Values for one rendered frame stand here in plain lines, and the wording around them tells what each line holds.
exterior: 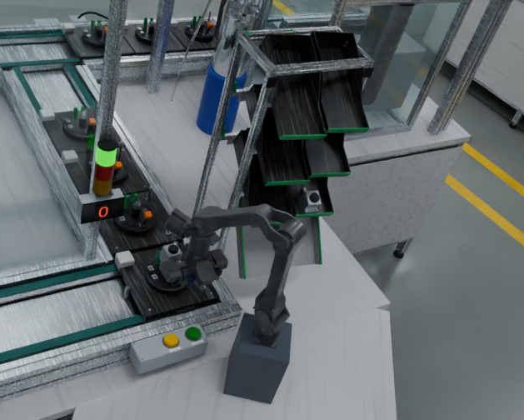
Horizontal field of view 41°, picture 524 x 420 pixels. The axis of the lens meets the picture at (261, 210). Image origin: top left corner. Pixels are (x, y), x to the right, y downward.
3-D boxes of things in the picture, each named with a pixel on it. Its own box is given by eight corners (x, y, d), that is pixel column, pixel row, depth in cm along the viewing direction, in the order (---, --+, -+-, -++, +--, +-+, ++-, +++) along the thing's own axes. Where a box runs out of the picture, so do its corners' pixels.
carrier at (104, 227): (182, 242, 226) (189, 214, 218) (112, 258, 214) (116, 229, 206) (152, 194, 240) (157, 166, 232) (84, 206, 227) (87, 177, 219)
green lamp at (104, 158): (117, 165, 183) (120, 150, 179) (99, 167, 180) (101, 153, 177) (111, 153, 185) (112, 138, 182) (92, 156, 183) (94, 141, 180)
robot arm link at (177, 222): (221, 212, 183) (184, 189, 186) (202, 227, 177) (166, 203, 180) (212, 242, 190) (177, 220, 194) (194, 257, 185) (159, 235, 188)
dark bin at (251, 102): (306, 184, 199) (317, 173, 192) (264, 186, 193) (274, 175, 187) (285, 97, 207) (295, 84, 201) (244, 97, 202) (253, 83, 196)
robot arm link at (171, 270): (162, 245, 185) (172, 262, 182) (223, 232, 195) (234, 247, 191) (158, 267, 190) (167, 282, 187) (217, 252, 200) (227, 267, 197)
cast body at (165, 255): (181, 270, 207) (185, 253, 202) (167, 273, 204) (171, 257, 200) (169, 250, 211) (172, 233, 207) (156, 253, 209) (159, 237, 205)
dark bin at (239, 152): (291, 224, 209) (301, 216, 202) (251, 227, 203) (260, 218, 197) (271, 140, 218) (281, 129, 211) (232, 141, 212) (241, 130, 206)
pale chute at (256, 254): (277, 274, 220) (283, 275, 216) (238, 278, 215) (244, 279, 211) (271, 185, 221) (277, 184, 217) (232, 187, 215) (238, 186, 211)
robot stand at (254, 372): (271, 404, 199) (289, 363, 187) (222, 393, 198) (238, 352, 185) (274, 364, 210) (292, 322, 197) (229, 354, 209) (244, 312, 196)
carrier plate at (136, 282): (218, 300, 211) (220, 296, 210) (145, 321, 199) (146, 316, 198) (184, 246, 225) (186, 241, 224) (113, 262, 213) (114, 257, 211)
